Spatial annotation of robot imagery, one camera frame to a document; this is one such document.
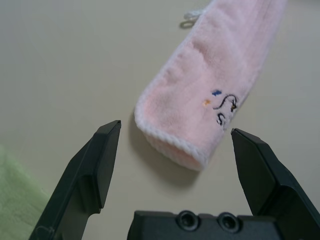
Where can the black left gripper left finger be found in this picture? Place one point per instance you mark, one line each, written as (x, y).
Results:
(82, 180)

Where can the pink towel with white trim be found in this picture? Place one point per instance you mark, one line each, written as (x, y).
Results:
(205, 82)

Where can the green towel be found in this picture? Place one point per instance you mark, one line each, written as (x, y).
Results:
(17, 195)

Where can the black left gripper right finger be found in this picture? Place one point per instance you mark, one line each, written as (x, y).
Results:
(272, 182)

